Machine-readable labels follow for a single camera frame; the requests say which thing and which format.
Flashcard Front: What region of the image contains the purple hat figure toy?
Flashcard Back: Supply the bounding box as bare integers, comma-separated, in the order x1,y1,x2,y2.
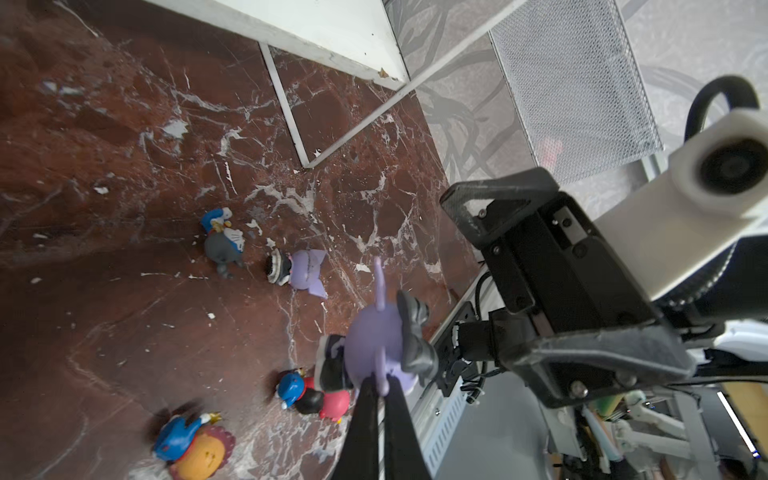
267,248,328,299

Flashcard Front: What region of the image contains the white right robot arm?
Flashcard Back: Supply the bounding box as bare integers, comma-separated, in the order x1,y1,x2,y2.
441,76,767,408

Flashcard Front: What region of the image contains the white two-tier shelf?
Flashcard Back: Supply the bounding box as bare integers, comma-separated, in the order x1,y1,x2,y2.
153,1,525,169

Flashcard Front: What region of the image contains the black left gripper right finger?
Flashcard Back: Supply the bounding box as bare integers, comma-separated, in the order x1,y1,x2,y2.
384,375,432,480

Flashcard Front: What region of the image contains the white wire mesh basket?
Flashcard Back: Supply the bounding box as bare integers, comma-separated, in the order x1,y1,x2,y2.
490,0,663,185

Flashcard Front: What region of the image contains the purple winged figure toy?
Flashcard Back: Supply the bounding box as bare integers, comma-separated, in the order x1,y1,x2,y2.
314,257,439,397

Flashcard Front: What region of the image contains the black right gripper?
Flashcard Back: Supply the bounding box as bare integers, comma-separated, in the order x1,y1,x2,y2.
440,167,696,408

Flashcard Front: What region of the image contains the grey blue penguin toy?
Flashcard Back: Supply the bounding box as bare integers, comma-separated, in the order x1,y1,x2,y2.
200,207,245,279

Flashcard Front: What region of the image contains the pink red blue toy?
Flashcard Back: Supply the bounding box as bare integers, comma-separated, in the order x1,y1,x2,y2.
275,369,351,423

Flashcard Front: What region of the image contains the pink toy in basket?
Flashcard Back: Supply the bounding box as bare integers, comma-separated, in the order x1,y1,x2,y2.
536,137,564,173

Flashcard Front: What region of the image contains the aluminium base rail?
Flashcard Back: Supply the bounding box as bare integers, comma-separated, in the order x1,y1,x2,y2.
411,268,490,478

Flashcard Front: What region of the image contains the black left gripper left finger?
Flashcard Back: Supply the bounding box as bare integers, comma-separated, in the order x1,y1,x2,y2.
331,376,379,480

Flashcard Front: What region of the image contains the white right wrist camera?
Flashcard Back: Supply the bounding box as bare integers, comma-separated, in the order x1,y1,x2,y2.
596,108,767,300

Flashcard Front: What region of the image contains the orange blue round toy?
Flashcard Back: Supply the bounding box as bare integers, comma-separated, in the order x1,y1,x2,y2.
151,412,236,480

